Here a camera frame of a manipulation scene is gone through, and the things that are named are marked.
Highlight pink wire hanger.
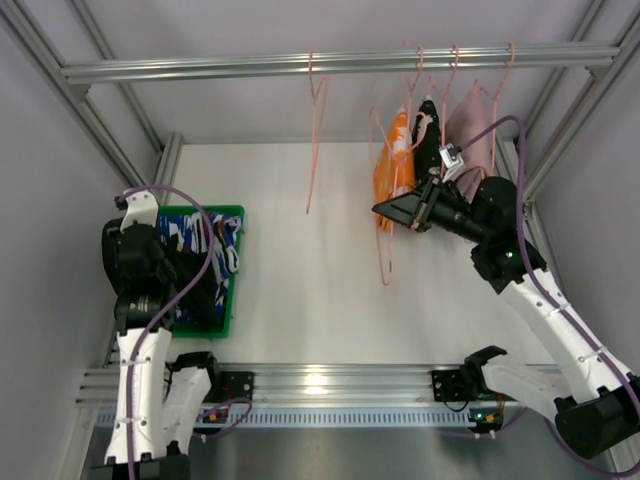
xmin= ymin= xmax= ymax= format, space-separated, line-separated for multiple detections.
xmin=402 ymin=44 xmax=424 ymax=120
xmin=427 ymin=44 xmax=460 ymax=146
xmin=305 ymin=51 xmax=330 ymax=214
xmin=369 ymin=105 xmax=417 ymax=286
xmin=474 ymin=42 xmax=516 ymax=174

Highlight blue patterned trousers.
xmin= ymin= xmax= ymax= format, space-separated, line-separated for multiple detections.
xmin=155 ymin=210 xmax=246 ymax=321

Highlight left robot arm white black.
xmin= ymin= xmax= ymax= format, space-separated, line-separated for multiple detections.
xmin=89 ymin=185 xmax=217 ymax=479

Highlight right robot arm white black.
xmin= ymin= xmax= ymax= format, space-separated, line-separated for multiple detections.
xmin=372 ymin=176 xmax=639 ymax=459

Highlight orange white trousers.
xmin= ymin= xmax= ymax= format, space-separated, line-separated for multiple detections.
xmin=373 ymin=106 xmax=416 ymax=204

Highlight black white patterned trousers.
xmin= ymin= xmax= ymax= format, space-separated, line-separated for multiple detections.
xmin=412 ymin=95 xmax=441 ymax=184

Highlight pink trousers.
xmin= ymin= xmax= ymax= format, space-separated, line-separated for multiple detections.
xmin=443 ymin=89 xmax=496 ymax=201

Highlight green plastic tray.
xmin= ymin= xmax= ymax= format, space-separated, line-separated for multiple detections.
xmin=149 ymin=204 xmax=246 ymax=341

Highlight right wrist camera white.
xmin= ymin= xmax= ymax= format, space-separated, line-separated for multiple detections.
xmin=439 ymin=143 xmax=465 ymax=182

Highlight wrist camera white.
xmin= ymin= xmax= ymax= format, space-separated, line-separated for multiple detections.
xmin=120 ymin=190 xmax=159 ymax=232
xmin=439 ymin=143 xmax=465 ymax=182

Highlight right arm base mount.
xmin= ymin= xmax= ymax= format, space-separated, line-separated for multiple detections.
xmin=431 ymin=368 xmax=498 ymax=403

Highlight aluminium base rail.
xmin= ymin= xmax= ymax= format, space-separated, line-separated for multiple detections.
xmin=74 ymin=363 xmax=566 ymax=407

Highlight aluminium frame left posts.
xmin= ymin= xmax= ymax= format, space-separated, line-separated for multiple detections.
xmin=0 ymin=0 xmax=184 ymax=371

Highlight aluminium frame posts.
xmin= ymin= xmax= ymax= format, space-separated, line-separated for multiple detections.
xmin=0 ymin=0 xmax=184 ymax=371
xmin=492 ymin=0 xmax=640 ymax=231

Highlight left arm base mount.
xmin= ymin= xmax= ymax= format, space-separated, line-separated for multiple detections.
xmin=206 ymin=370 xmax=255 ymax=404

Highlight aluminium frame right posts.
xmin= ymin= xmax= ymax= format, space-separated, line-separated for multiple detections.
xmin=492 ymin=0 xmax=640 ymax=231

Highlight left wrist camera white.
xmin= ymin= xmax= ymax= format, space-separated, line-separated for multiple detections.
xmin=120 ymin=190 xmax=159 ymax=232

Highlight grey slotted cable duct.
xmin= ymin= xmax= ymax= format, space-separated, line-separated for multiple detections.
xmin=94 ymin=407 xmax=481 ymax=429

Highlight aluminium hanging rail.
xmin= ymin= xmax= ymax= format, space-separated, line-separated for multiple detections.
xmin=61 ymin=42 xmax=621 ymax=85

